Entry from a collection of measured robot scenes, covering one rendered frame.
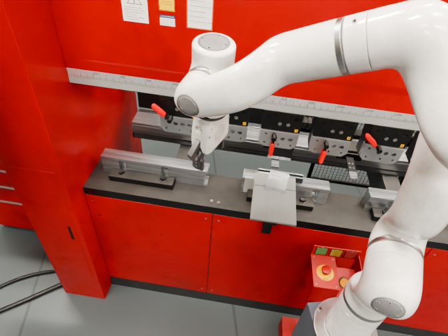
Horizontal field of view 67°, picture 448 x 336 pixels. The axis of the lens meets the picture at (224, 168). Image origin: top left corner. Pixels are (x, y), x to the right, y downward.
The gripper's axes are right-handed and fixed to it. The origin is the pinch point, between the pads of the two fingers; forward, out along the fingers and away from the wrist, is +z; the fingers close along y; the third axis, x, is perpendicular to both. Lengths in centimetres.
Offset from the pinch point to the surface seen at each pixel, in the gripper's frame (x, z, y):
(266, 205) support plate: -12, 48, 27
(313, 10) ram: -3, -19, 51
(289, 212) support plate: -21, 48, 29
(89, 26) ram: 62, -5, 22
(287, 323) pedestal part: -44, 134, 23
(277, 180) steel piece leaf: -10, 50, 43
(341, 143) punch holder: -27, 26, 54
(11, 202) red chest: 134, 120, -11
